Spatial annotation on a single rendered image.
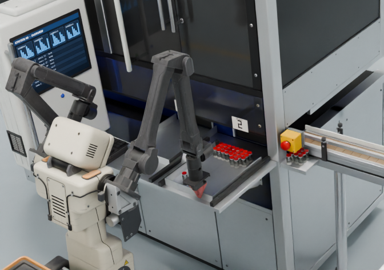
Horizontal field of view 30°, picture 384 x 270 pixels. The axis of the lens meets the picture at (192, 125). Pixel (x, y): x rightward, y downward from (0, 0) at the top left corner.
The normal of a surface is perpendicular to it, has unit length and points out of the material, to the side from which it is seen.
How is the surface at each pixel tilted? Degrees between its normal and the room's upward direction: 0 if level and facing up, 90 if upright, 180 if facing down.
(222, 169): 0
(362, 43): 90
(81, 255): 82
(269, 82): 90
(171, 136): 0
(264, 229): 90
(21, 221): 0
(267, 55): 90
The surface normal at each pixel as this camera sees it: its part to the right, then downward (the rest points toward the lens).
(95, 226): 0.76, 0.24
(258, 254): -0.64, 0.44
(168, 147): -0.12, -0.86
